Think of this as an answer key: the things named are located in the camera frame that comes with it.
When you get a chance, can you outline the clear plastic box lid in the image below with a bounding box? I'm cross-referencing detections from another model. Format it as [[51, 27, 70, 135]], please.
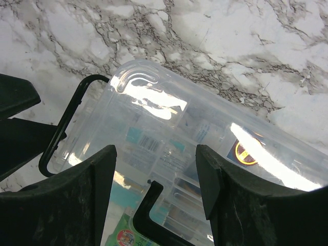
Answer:
[[52, 60, 327, 245]]

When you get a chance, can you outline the green small packet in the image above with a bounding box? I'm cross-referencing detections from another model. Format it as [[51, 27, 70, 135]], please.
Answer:
[[105, 213, 157, 246]]

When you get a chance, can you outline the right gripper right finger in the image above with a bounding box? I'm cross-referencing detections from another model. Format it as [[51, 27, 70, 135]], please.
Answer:
[[196, 145, 327, 245]]

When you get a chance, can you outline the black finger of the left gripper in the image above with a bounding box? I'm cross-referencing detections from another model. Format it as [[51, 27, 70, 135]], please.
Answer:
[[1, 74, 57, 180]]

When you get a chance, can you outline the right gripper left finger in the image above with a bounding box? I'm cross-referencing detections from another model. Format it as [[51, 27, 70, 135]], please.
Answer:
[[1, 145, 117, 245]]

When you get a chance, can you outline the black box handle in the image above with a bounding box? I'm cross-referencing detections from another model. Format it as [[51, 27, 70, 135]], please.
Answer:
[[38, 74, 109, 177]]

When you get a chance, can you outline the black lid handle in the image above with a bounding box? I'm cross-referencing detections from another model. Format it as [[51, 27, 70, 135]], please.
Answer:
[[132, 179, 195, 246]]

